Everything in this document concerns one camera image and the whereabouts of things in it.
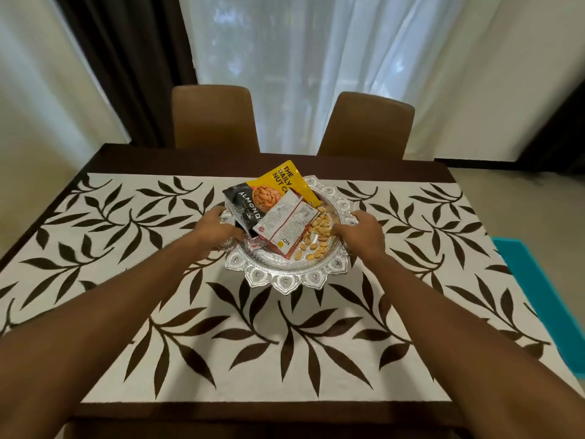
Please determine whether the dark brown curtain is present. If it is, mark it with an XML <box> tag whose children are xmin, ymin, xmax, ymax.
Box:
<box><xmin>516</xmin><ymin>80</ymin><xmax>585</xmax><ymax>175</ymax></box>
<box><xmin>54</xmin><ymin>0</ymin><xmax>199</xmax><ymax>148</ymax></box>

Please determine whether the teal floor mat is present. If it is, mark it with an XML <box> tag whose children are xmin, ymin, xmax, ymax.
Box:
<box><xmin>492</xmin><ymin>237</ymin><xmax>585</xmax><ymax>380</ymax></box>

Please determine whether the person's left hand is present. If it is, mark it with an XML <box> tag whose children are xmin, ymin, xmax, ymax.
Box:
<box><xmin>188</xmin><ymin>205</ymin><xmax>246</xmax><ymax>265</ymax></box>

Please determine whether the person's right forearm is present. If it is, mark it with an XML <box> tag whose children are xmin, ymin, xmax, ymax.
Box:
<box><xmin>356</xmin><ymin>252</ymin><xmax>585</xmax><ymax>439</ymax></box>

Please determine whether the white leaf-print table cloth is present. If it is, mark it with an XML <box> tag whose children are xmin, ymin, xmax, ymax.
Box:
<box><xmin>0</xmin><ymin>173</ymin><xmax>585</xmax><ymax>404</ymax></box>

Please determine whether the ornate silver tray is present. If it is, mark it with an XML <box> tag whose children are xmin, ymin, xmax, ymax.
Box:
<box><xmin>218</xmin><ymin>175</ymin><xmax>360</xmax><ymax>296</ymax></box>

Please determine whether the white sheer curtain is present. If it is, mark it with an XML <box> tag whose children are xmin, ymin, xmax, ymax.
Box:
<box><xmin>177</xmin><ymin>0</ymin><xmax>508</xmax><ymax>161</ymax></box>

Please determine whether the brown upholstered chair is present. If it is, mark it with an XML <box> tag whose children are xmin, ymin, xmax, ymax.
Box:
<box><xmin>316</xmin><ymin>91</ymin><xmax>416</xmax><ymax>161</ymax></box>
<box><xmin>171</xmin><ymin>84</ymin><xmax>261</xmax><ymax>153</ymax></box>

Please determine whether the pile of loose nuts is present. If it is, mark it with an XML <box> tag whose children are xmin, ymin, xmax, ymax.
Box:
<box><xmin>293</xmin><ymin>205</ymin><xmax>342</xmax><ymax>262</ymax></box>

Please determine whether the white and red snack packet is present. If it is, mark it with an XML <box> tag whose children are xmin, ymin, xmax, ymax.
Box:
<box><xmin>247</xmin><ymin>187</ymin><xmax>320</xmax><ymax>260</ymax></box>

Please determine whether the person's right hand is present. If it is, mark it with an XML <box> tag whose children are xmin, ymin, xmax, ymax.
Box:
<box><xmin>330</xmin><ymin>210</ymin><xmax>387</xmax><ymax>266</ymax></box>

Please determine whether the black almond packet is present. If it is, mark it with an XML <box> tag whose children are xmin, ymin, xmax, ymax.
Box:
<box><xmin>222</xmin><ymin>182</ymin><xmax>293</xmax><ymax>239</ymax></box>

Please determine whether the yellow nut packet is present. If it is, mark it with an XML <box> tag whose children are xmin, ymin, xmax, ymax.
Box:
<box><xmin>247</xmin><ymin>160</ymin><xmax>323</xmax><ymax>213</ymax></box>

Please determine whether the person's left forearm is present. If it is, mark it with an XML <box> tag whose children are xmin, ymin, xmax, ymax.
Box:
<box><xmin>0</xmin><ymin>237</ymin><xmax>212</xmax><ymax>439</ymax></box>

